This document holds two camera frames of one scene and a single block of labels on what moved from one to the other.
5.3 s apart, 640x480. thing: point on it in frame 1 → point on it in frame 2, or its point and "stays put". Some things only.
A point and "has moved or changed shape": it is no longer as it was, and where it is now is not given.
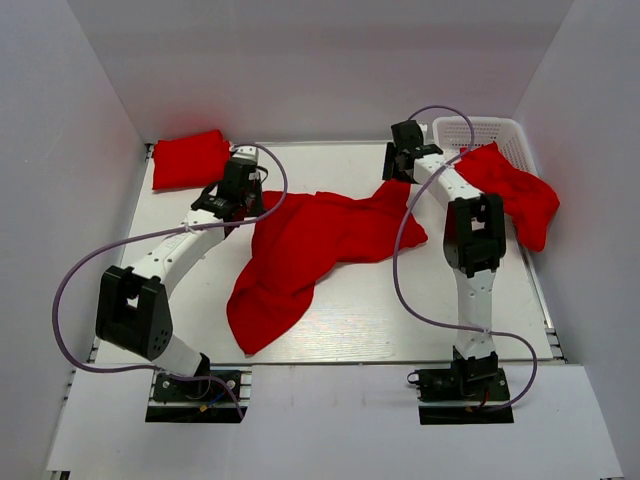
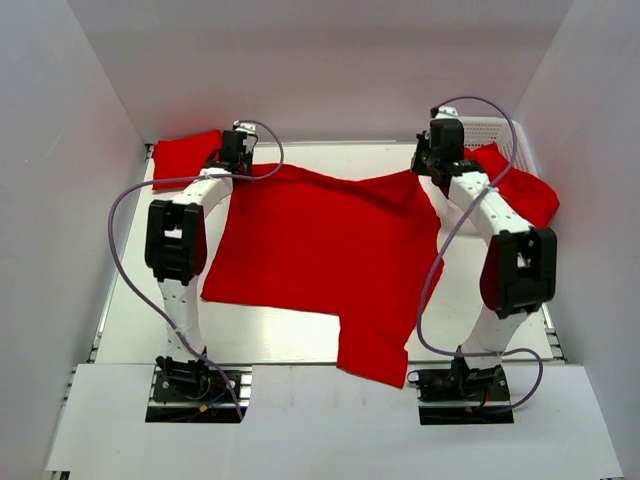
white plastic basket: x=453 y=135 stays put
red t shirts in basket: x=530 y=202 stays put
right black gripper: x=393 y=170 → x=418 y=167
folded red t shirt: x=190 y=162 stays put
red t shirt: x=298 y=236 has moved or changed shape
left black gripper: x=259 y=205 → x=248 y=158
